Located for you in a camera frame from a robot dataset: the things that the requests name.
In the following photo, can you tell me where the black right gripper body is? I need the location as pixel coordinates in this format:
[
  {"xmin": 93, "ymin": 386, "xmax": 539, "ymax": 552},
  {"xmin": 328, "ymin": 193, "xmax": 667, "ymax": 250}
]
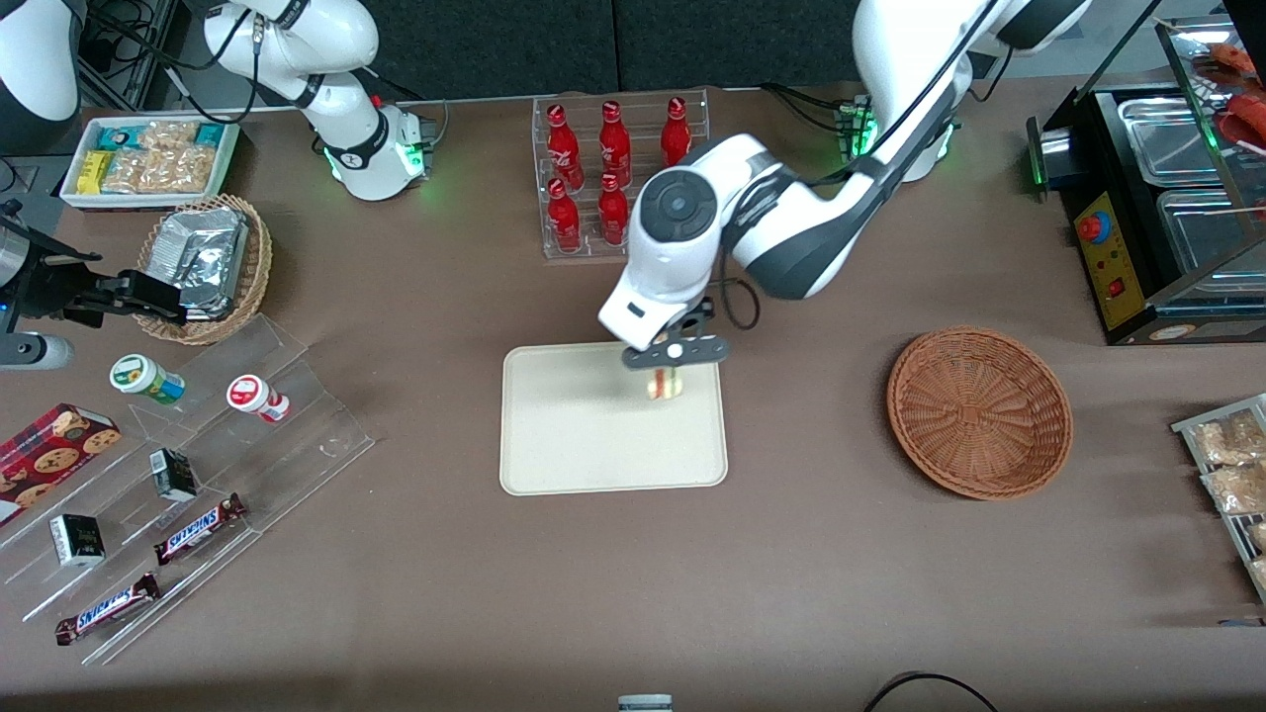
[{"xmin": 14, "ymin": 235, "xmax": 108, "ymax": 329}]

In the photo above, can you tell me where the white rectangular snack tray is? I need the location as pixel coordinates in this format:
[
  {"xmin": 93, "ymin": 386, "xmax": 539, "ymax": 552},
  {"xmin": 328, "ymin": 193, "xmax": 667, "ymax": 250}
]
[{"xmin": 59, "ymin": 116, "xmax": 241, "ymax": 211}]

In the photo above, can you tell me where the small tan wicker basket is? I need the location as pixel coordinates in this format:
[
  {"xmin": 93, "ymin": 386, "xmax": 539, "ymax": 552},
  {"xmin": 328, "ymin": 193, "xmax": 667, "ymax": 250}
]
[{"xmin": 134, "ymin": 194, "xmax": 274, "ymax": 346}]

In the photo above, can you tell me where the cream plastic tray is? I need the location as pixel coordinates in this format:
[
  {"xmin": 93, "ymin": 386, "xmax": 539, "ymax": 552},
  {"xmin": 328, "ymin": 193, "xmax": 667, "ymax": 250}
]
[{"xmin": 499, "ymin": 337, "xmax": 730, "ymax": 496}]

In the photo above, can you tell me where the large brown wicker basket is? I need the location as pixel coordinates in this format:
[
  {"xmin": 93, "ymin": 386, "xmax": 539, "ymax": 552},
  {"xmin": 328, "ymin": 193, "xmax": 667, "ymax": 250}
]
[{"xmin": 886, "ymin": 326, "xmax": 1074, "ymax": 501}]

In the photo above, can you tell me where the grey metal snack tray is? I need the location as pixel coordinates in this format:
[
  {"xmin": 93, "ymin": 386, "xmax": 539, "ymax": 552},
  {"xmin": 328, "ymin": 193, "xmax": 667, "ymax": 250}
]
[{"xmin": 1172, "ymin": 394, "xmax": 1266, "ymax": 604}]

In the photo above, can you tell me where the silver foil packet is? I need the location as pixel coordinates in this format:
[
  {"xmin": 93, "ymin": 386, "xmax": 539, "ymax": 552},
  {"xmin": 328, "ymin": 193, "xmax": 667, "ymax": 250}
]
[{"xmin": 148, "ymin": 208, "xmax": 250, "ymax": 319}]

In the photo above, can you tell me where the green lid cup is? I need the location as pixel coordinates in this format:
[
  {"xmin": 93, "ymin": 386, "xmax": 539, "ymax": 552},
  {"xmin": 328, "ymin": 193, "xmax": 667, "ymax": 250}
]
[{"xmin": 109, "ymin": 354, "xmax": 187, "ymax": 406}]

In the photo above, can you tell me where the clear nut packet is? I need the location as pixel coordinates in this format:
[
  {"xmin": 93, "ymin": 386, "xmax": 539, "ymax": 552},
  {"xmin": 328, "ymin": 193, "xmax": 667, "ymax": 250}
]
[
  {"xmin": 138, "ymin": 121, "xmax": 199, "ymax": 152},
  {"xmin": 104, "ymin": 148, "xmax": 219, "ymax": 196}
]

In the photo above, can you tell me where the red lid cup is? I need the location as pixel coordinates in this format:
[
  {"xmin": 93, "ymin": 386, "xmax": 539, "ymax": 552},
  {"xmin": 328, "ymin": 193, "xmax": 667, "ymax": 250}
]
[{"xmin": 226, "ymin": 374, "xmax": 292, "ymax": 424}]

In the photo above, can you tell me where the clear acrylic bottle rack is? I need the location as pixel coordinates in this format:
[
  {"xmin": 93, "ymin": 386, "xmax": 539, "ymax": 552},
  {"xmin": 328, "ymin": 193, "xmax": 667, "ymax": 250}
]
[{"xmin": 532, "ymin": 89, "xmax": 711, "ymax": 260}]

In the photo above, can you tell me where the red cola bottle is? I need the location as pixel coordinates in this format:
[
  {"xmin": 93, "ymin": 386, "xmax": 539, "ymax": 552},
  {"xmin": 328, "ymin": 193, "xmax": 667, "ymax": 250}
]
[
  {"xmin": 547, "ymin": 178, "xmax": 583, "ymax": 253},
  {"xmin": 546, "ymin": 104, "xmax": 583, "ymax": 189},
  {"xmin": 661, "ymin": 96, "xmax": 692, "ymax": 167},
  {"xmin": 598, "ymin": 100, "xmax": 632, "ymax": 187},
  {"xmin": 597, "ymin": 173, "xmax": 630, "ymax": 246}
]

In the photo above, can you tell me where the small black carton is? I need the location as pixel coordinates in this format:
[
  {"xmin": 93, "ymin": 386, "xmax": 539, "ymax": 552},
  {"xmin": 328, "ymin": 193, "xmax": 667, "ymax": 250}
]
[
  {"xmin": 48, "ymin": 513, "xmax": 107, "ymax": 569},
  {"xmin": 148, "ymin": 448, "xmax": 199, "ymax": 502}
]

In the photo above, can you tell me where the red plaid cookie box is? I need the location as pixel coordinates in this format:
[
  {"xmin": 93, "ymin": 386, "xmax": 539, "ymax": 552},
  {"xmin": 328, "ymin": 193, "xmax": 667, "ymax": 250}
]
[{"xmin": 0, "ymin": 402, "xmax": 123, "ymax": 527}]

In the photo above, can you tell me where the clear acrylic stepped display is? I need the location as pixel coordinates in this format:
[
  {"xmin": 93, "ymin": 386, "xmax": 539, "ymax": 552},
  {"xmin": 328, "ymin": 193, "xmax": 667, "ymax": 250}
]
[{"xmin": 0, "ymin": 314, "xmax": 377, "ymax": 666}]

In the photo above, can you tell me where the Snickers bar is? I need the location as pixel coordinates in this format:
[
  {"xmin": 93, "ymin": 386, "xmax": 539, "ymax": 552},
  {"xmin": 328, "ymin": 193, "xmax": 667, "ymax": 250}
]
[
  {"xmin": 153, "ymin": 492, "xmax": 248, "ymax": 567},
  {"xmin": 54, "ymin": 572, "xmax": 162, "ymax": 647}
]

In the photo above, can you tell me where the black food warmer case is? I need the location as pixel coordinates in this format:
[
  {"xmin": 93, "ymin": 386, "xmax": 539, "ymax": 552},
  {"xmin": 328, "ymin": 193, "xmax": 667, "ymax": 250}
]
[{"xmin": 1026, "ymin": 10, "xmax": 1266, "ymax": 347}]

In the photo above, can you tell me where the steel warmer pan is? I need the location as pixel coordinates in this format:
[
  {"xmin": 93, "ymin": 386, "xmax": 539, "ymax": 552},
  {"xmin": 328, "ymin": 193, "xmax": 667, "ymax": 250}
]
[
  {"xmin": 1157, "ymin": 188, "xmax": 1266, "ymax": 280},
  {"xmin": 1118, "ymin": 94, "xmax": 1232, "ymax": 186}
]

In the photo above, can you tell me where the clear bagged pastry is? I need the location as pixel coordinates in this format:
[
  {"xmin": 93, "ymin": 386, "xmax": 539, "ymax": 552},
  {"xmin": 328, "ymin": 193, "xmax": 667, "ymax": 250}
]
[
  {"xmin": 1192, "ymin": 408, "xmax": 1266, "ymax": 466},
  {"xmin": 1202, "ymin": 463, "xmax": 1266, "ymax": 515}
]

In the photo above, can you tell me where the orange fried food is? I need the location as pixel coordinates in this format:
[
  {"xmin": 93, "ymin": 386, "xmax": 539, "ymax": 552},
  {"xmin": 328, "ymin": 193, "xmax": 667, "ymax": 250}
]
[{"xmin": 1192, "ymin": 44, "xmax": 1266, "ymax": 149}]

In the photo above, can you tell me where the black base cable bundle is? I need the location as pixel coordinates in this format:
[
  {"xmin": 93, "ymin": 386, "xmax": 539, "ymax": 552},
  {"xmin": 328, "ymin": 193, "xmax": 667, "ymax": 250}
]
[{"xmin": 762, "ymin": 82, "xmax": 858, "ymax": 135}]

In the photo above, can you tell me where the black table cable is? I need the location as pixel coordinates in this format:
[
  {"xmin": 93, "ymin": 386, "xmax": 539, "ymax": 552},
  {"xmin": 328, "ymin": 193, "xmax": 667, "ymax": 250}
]
[{"xmin": 862, "ymin": 672, "xmax": 1000, "ymax": 712}]

